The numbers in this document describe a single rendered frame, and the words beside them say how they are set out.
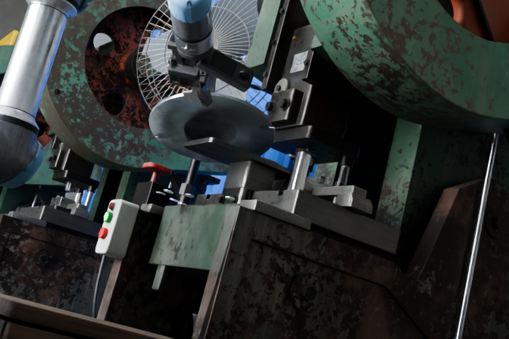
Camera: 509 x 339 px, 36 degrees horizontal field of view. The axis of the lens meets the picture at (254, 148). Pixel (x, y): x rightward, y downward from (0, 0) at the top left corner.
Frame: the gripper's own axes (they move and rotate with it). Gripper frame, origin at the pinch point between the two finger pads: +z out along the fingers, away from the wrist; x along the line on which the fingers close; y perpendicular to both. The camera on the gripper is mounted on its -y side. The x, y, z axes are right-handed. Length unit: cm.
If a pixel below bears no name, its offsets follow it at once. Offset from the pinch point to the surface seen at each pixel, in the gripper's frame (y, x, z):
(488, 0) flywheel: -53, -37, -6
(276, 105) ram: -11.1, -14.4, 19.2
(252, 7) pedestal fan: 14, -84, 72
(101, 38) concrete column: 214, -289, 415
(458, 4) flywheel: -47, -33, -8
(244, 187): -10.0, 10.2, 16.8
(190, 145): 4.2, 4.6, 13.8
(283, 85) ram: -11.3, -21.3, 20.2
